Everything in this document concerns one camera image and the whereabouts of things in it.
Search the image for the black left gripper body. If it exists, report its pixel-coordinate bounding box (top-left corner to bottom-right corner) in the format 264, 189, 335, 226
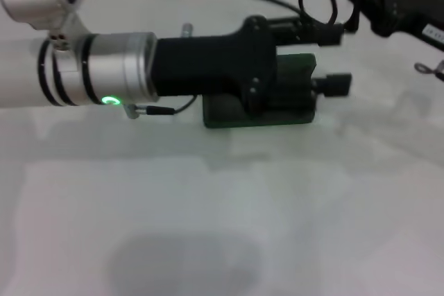
151, 15, 279, 116

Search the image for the green glasses case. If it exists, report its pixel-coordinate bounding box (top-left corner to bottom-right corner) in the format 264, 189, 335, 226
202, 52, 318, 129

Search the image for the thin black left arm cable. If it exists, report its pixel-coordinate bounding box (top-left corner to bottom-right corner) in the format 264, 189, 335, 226
137, 94, 203, 116

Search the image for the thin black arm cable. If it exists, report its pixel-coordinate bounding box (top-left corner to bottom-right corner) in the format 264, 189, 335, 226
137, 94, 203, 116
414, 62, 439, 76

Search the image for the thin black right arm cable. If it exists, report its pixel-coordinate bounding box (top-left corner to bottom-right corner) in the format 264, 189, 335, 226
414, 62, 439, 76

